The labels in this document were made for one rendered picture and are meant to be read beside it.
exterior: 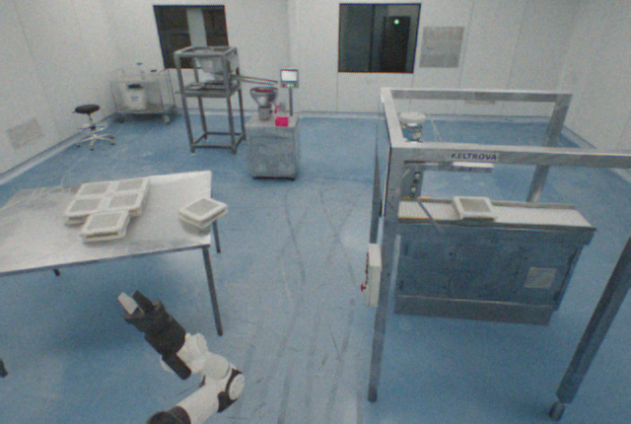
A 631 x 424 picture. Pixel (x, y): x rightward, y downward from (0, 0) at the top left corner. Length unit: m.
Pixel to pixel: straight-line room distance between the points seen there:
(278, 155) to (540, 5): 5.10
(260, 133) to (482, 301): 3.11
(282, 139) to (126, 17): 4.51
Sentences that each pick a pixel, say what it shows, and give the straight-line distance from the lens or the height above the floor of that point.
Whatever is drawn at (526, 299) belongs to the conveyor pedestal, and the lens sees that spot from 3.31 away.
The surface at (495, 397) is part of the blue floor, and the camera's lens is 2.98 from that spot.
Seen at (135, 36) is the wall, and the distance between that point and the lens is 8.35.
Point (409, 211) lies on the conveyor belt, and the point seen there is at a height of 0.91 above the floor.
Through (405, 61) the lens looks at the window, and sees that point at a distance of 7.41.
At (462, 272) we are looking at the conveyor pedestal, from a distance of 3.01.
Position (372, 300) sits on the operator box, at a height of 0.97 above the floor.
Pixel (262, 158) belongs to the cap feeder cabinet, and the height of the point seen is 0.33.
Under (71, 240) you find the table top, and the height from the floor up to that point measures 0.87.
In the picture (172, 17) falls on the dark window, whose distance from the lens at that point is 7.98.
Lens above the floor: 2.33
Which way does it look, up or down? 28 degrees down
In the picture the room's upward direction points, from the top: straight up
